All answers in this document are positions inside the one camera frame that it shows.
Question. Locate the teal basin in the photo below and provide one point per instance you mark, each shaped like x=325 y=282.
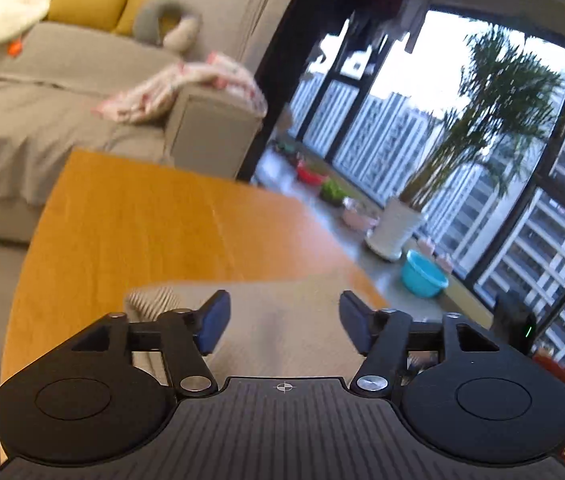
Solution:
x=422 y=275

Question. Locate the pink basin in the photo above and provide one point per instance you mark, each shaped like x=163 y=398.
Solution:
x=360 y=217

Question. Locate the white ribbed plant pot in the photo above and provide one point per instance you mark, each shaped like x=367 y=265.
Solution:
x=395 y=227

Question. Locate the red basin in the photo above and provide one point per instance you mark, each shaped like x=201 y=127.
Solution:
x=311 y=175

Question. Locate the large yellow cushion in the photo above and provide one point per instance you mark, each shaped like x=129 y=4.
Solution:
x=87 y=5

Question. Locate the striped knit sweater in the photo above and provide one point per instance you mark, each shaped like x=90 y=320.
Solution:
x=282 y=320

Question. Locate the grey covered sofa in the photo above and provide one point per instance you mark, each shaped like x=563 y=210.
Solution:
x=37 y=105

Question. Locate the tall green plant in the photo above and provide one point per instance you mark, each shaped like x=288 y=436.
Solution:
x=492 y=110

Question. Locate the grey neck pillow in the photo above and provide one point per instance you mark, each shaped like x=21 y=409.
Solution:
x=147 y=22

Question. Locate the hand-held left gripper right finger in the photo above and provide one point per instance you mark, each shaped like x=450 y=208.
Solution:
x=355 y=322

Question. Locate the pink floral blanket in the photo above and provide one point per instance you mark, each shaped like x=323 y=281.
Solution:
x=182 y=80

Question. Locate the large black framed window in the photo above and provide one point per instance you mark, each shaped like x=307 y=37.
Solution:
x=537 y=240

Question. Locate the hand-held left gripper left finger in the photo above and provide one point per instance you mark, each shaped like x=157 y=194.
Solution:
x=215 y=320

